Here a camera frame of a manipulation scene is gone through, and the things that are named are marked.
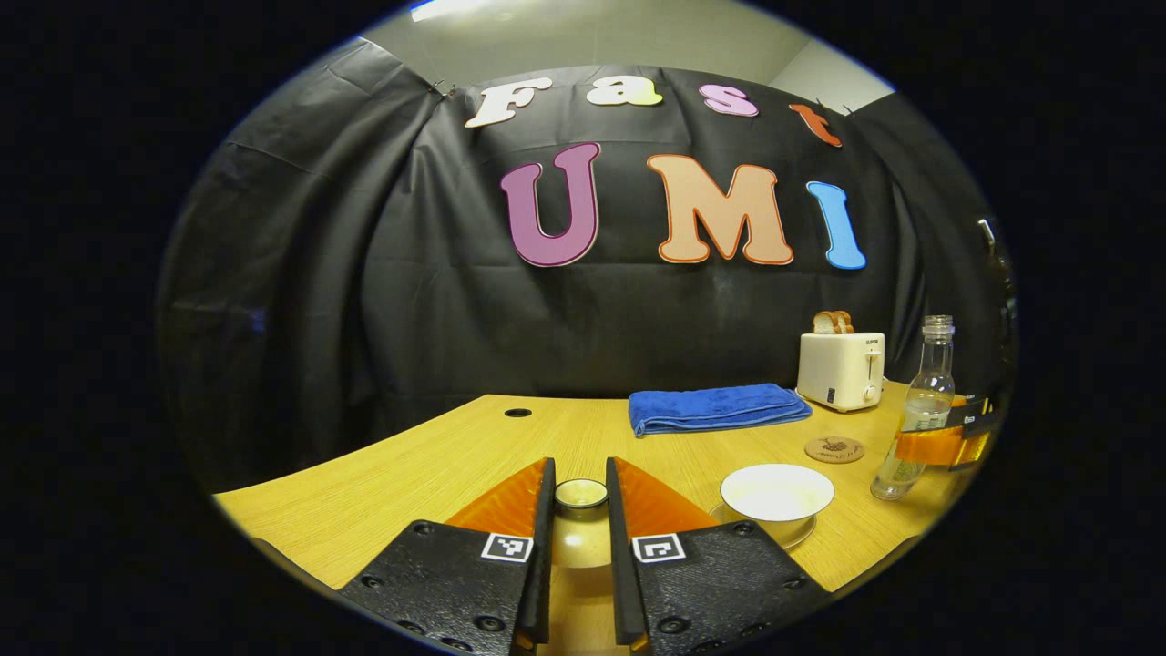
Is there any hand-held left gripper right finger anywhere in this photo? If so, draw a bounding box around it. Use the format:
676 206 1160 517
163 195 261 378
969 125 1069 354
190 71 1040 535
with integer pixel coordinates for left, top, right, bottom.
606 457 834 656

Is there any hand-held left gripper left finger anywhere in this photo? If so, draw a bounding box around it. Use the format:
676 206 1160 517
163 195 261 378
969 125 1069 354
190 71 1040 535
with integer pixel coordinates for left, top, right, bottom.
337 457 557 656

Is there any clear water bottle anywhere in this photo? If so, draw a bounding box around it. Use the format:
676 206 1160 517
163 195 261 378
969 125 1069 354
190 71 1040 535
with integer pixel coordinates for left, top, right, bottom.
870 315 956 501

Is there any round cork coaster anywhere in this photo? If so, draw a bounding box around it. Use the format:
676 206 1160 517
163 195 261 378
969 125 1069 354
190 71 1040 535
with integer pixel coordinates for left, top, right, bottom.
804 436 865 465

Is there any cream teacup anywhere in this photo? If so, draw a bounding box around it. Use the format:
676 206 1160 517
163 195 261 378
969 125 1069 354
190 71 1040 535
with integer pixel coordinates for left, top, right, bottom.
720 463 835 548

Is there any white toaster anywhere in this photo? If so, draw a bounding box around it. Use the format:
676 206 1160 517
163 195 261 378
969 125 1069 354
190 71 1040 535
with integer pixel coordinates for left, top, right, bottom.
796 331 886 413

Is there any folded blue towel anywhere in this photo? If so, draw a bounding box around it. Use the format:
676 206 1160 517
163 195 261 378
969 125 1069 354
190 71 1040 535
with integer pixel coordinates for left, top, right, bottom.
628 383 813 438

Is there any black backdrop cloth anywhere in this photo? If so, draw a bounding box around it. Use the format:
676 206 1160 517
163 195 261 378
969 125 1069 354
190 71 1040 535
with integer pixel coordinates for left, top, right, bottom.
155 38 1017 493

